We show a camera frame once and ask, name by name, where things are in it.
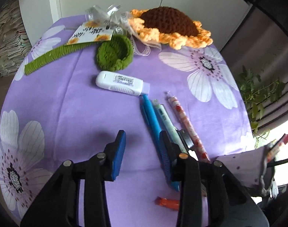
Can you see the green crochet stem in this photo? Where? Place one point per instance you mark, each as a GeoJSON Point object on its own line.
{"type": "Point", "coordinates": [54, 55]}

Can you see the purple floral tablecloth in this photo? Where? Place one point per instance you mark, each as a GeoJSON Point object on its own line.
{"type": "Point", "coordinates": [58, 113]}

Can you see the grey white pen holder cup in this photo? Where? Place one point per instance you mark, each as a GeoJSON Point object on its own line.
{"type": "Point", "coordinates": [251, 169]}

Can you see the pink patterned pen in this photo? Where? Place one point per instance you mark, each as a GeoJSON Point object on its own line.
{"type": "Point", "coordinates": [195, 143]}

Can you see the sunflower gift tag card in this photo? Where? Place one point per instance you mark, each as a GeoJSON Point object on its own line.
{"type": "Point", "coordinates": [91, 31]}

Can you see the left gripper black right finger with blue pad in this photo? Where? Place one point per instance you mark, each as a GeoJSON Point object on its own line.
{"type": "Point", "coordinates": [169, 152]}

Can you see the crochet sunflower head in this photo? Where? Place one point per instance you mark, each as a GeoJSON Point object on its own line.
{"type": "Point", "coordinates": [167, 25]}

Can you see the green potted plant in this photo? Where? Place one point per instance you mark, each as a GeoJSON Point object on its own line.
{"type": "Point", "coordinates": [255, 94]}

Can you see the stack of books on floor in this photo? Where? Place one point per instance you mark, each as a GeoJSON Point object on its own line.
{"type": "Point", "coordinates": [14, 42]}

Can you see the silver ribbon bow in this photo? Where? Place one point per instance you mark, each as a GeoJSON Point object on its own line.
{"type": "Point", "coordinates": [118, 21]}

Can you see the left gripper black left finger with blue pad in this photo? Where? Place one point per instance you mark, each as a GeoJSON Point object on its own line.
{"type": "Point", "coordinates": [114, 154]}

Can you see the black utility knife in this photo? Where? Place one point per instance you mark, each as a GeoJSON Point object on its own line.
{"type": "Point", "coordinates": [185, 144]}

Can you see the blue pen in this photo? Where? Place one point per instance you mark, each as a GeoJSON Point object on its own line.
{"type": "Point", "coordinates": [151, 120]}

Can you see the pale green pen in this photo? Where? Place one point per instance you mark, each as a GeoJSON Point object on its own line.
{"type": "Point", "coordinates": [168, 124]}

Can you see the orange marker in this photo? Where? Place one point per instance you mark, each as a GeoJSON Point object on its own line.
{"type": "Point", "coordinates": [167, 203]}

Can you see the white correction tape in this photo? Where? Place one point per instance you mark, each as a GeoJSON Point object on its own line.
{"type": "Point", "coordinates": [121, 83]}

